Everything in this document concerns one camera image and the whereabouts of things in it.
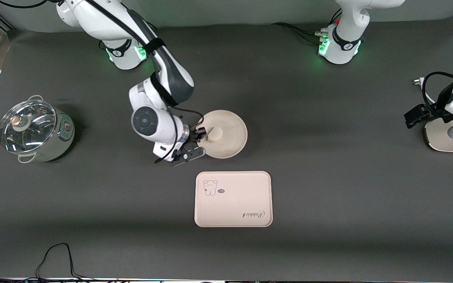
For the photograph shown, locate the round cream plate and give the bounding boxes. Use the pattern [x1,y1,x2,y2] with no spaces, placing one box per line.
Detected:
[198,110,248,159]

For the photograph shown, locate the cream rectangular rabbit tray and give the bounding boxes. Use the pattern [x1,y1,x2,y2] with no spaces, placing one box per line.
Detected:
[194,171,273,228]

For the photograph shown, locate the cream toaster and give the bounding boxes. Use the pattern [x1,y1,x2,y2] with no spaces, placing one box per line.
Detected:
[423,118,453,153]

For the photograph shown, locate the pale green electric pot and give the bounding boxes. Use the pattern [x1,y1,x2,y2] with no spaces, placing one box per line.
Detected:
[16,95,76,164]

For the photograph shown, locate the glass pot lid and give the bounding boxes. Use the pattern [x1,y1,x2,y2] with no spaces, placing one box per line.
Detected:
[0,100,57,154]

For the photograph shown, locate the white toaster power cord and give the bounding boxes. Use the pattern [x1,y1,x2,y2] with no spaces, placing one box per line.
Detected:
[412,77,439,107]

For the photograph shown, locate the black looped cable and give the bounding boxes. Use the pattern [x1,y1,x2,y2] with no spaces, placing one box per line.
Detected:
[35,243,97,281]

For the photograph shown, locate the black left arm base cables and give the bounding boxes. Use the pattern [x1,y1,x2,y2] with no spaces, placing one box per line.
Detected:
[271,9,343,44]

